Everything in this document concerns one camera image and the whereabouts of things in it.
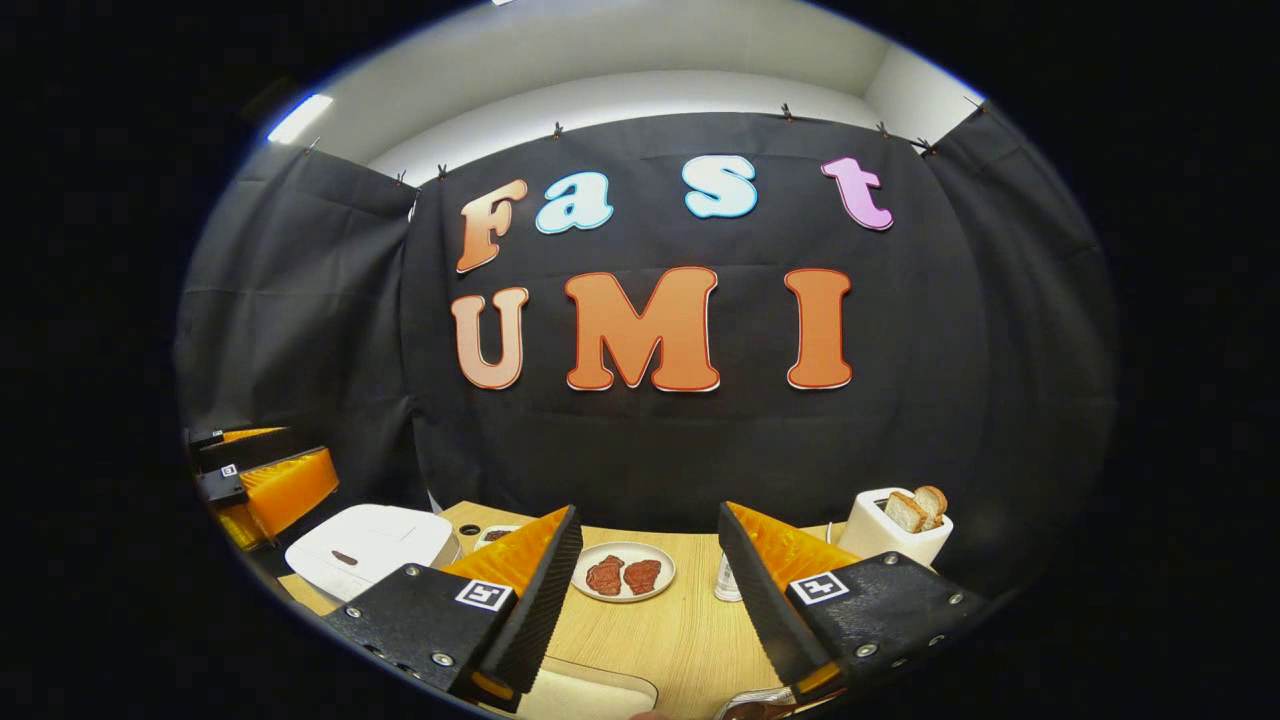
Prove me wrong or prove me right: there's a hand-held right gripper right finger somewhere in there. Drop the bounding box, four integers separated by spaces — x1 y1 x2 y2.
718 502 991 706

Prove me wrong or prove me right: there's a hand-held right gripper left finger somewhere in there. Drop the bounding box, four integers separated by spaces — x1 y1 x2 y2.
320 505 584 713

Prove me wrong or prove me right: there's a metal chopstick holder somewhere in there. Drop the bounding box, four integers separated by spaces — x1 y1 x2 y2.
714 688 796 720

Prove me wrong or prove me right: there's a white rice cooker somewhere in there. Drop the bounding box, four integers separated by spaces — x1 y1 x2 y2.
285 504 463 603

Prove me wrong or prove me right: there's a clear plastic rice box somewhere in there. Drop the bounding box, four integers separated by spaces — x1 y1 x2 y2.
515 655 659 720

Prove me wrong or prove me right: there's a white round plate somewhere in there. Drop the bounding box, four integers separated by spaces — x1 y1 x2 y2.
570 542 677 604

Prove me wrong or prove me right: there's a white toaster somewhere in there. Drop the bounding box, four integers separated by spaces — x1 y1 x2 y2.
837 487 954 567

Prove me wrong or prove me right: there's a black backdrop cloth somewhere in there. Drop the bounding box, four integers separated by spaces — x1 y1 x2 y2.
175 100 1119 601

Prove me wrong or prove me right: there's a ceiling light panel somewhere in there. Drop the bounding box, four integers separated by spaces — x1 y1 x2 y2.
267 93 335 145

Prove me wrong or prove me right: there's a row of black cloth clips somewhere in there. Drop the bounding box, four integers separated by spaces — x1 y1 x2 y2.
305 98 986 186

